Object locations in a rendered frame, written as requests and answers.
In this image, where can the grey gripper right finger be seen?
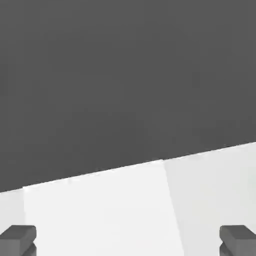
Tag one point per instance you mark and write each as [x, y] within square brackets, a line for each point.
[239, 239]

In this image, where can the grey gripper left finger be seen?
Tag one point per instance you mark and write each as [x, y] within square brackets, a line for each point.
[17, 239]

